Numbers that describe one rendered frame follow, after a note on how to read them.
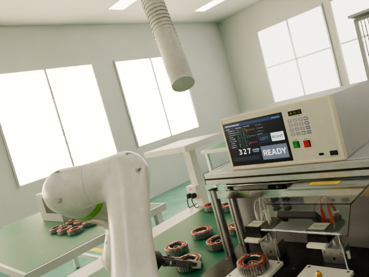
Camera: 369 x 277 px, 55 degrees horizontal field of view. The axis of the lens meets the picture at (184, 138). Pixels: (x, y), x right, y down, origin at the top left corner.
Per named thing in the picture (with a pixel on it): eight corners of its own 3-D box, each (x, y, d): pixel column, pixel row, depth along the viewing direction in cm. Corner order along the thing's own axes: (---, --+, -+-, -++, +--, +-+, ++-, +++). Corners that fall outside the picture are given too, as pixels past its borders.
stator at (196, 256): (189, 275, 140) (186, 266, 140) (172, 271, 149) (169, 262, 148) (208, 262, 148) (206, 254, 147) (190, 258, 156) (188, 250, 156)
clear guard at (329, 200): (347, 236, 81) (341, 212, 81) (260, 231, 99) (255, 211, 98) (386, 188, 104) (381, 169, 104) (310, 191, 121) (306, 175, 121)
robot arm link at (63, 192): (83, 200, 85) (78, 155, 90) (33, 214, 85) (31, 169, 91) (110, 215, 101) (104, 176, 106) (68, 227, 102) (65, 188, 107)
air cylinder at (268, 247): (280, 257, 130) (277, 243, 130) (263, 255, 136) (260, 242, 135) (286, 251, 134) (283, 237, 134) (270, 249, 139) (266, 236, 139)
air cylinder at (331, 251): (346, 265, 113) (342, 249, 113) (324, 262, 118) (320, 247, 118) (352, 258, 117) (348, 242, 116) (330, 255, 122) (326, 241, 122)
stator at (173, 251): (182, 244, 175) (180, 237, 175) (193, 249, 165) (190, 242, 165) (162, 254, 170) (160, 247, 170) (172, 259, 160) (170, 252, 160)
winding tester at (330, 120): (345, 160, 106) (329, 94, 105) (232, 170, 137) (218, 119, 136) (382, 131, 133) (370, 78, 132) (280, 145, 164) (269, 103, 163)
